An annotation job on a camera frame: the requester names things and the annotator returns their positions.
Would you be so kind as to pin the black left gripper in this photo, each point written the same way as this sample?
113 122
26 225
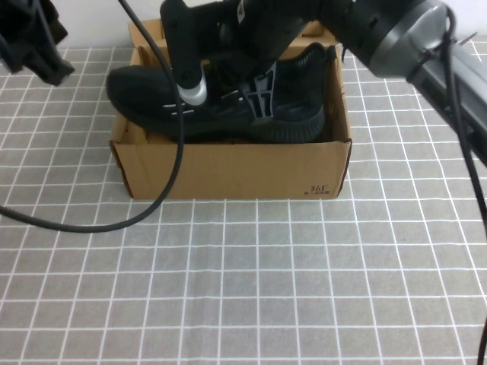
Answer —
23 26

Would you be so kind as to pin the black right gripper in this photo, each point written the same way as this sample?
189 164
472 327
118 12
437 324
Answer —
266 30

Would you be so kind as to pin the black sneaker with white stripes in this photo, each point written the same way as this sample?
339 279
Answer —
144 95

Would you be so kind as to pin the brown cardboard shoe box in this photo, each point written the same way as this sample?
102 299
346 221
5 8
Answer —
228 171

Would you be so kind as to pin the grey white-grid tablecloth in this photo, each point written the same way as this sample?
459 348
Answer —
304 266

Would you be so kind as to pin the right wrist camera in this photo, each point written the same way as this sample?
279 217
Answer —
182 45

